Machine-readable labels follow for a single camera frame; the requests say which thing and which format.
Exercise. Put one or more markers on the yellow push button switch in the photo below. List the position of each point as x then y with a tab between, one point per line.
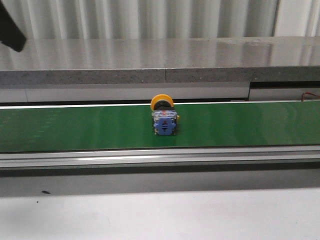
164	116

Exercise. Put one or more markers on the grey stone counter ledge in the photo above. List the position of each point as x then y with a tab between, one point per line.
161	61

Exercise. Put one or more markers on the green conveyor belt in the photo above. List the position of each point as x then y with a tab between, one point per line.
84	128

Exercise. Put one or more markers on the aluminium conveyor frame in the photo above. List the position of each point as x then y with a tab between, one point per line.
156	159

